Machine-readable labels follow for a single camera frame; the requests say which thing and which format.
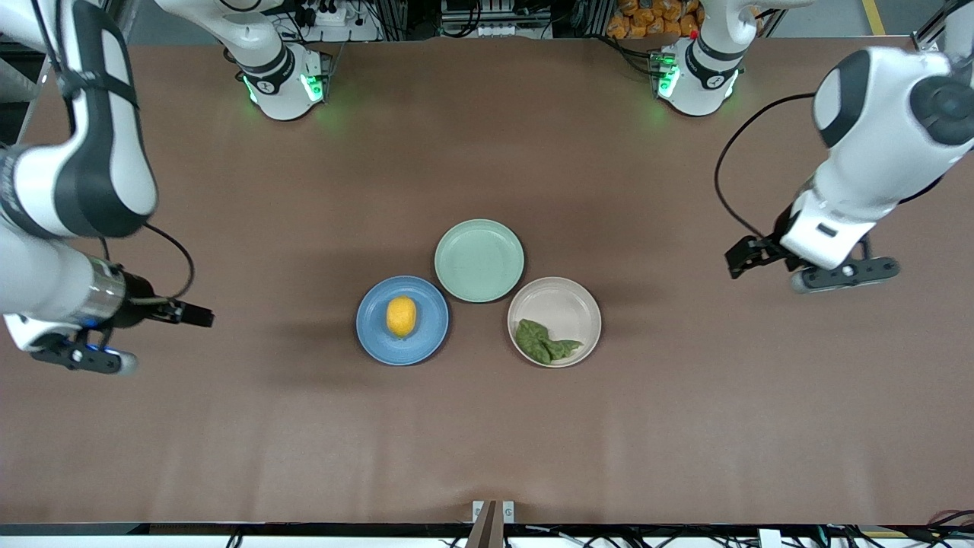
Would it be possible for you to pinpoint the yellow lemon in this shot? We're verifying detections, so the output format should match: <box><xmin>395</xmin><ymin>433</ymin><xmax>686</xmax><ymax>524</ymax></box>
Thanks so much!
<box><xmin>386</xmin><ymin>296</ymin><xmax>419</xmax><ymax>339</ymax></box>

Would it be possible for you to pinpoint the green lettuce leaf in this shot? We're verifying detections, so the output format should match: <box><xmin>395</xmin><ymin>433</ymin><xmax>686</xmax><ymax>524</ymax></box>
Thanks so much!
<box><xmin>515</xmin><ymin>319</ymin><xmax>584</xmax><ymax>366</ymax></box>

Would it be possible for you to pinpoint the beige plate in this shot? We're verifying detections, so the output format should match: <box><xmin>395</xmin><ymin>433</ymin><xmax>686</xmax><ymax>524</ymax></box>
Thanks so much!
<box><xmin>507</xmin><ymin>276</ymin><xmax>603</xmax><ymax>369</ymax></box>

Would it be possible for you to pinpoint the blue plate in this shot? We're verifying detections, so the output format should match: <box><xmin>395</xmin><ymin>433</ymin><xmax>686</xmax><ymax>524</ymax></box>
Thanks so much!
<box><xmin>355</xmin><ymin>275</ymin><xmax>450</xmax><ymax>367</ymax></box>

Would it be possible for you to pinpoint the orange snack bags pile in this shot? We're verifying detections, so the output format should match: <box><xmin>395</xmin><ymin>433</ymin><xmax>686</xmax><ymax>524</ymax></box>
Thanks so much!
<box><xmin>606</xmin><ymin>0</ymin><xmax>705</xmax><ymax>40</ymax></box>

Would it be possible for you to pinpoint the green plate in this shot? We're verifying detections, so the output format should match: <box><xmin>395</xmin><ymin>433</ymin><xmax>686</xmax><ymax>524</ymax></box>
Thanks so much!
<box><xmin>434</xmin><ymin>218</ymin><xmax>526</xmax><ymax>304</ymax></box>

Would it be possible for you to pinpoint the white power strip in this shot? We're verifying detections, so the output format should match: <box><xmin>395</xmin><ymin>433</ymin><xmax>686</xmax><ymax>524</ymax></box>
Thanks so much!
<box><xmin>293</xmin><ymin>0</ymin><xmax>381</xmax><ymax>43</ymax></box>

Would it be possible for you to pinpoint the white electronics box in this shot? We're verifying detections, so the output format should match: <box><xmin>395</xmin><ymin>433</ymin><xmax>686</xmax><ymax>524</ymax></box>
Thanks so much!
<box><xmin>440</xmin><ymin>0</ymin><xmax>533</xmax><ymax>39</ymax></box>

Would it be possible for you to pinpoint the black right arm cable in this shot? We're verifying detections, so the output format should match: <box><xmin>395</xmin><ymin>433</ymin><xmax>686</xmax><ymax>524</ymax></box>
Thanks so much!
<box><xmin>30</xmin><ymin>0</ymin><xmax>196</xmax><ymax>302</ymax></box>

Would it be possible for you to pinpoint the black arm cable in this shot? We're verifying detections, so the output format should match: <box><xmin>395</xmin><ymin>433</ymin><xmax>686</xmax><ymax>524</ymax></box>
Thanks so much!
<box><xmin>30</xmin><ymin>0</ymin><xmax>196</xmax><ymax>302</ymax></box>
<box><xmin>713</xmin><ymin>93</ymin><xmax>816</xmax><ymax>239</ymax></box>

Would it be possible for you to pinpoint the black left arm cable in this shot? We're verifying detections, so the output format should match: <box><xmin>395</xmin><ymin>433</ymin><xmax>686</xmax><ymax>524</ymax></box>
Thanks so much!
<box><xmin>713</xmin><ymin>93</ymin><xmax>816</xmax><ymax>239</ymax></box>

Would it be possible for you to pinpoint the aluminium frame post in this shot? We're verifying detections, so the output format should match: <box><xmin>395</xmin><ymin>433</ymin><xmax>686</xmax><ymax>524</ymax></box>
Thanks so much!
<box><xmin>913</xmin><ymin>0</ymin><xmax>974</xmax><ymax>54</ymax></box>

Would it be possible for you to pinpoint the metal camera bracket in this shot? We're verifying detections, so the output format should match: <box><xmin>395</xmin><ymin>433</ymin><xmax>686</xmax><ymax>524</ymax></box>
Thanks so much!
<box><xmin>472</xmin><ymin>500</ymin><xmax>516</xmax><ymax>548</ymax></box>

